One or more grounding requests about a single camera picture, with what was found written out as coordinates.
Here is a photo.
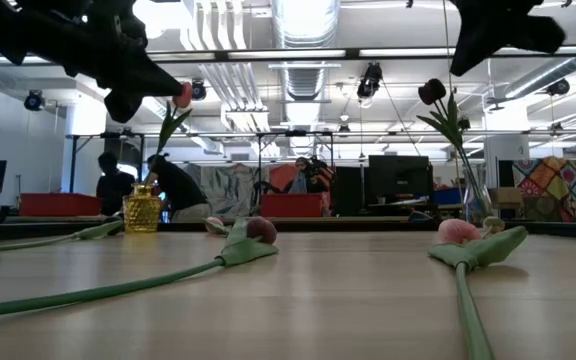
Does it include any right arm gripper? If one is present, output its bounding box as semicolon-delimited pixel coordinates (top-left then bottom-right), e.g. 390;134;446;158
449;0;567;77

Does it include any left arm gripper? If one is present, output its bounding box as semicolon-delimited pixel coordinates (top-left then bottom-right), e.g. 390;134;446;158
75;0;185;124

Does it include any yellow glass vase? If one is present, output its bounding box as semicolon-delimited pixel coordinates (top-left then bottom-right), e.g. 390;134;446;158
122;183;162;234

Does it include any clear glass vase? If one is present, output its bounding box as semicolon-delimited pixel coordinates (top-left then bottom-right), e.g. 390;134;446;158
462;162;494;227

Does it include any black overhead spotlight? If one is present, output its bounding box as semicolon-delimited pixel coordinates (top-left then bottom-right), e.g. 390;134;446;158
356;62;384;100
23;89;47;112
190;78;208;102
545;78;572;97

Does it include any black overhead rig bar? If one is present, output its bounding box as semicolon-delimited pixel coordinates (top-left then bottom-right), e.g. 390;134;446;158
0;46;576;64

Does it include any person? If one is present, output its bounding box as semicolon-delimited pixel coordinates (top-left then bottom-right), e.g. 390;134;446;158
146;153;214;224
95;152;137;217
287;156;315;195

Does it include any grey patterned backdrop cloth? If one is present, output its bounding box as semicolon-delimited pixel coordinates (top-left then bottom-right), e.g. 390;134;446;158
187;162;269;217

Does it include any large black monitor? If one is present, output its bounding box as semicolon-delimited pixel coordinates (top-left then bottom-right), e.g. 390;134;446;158
366;154;434;206

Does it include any blue crate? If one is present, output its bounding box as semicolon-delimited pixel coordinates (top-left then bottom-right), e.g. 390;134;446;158
433;187;464;206

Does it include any cardboard box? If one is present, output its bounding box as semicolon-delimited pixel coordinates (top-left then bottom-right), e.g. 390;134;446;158
487;187;524;210

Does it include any red plastic bin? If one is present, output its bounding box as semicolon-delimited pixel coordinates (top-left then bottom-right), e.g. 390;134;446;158
18;192;103;218
260;193;327;219

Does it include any orange fabric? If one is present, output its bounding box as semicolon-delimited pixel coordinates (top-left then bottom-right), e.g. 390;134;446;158
267;163;299;194

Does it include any colourful patchwork quilt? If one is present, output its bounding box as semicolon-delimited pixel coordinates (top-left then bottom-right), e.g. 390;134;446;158
511;157;576;224

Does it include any black cabinet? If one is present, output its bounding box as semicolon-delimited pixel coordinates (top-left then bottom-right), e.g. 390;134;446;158
332;165;368;217

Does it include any black aluminium table frame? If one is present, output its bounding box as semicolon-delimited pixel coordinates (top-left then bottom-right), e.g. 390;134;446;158
0;214;576;244

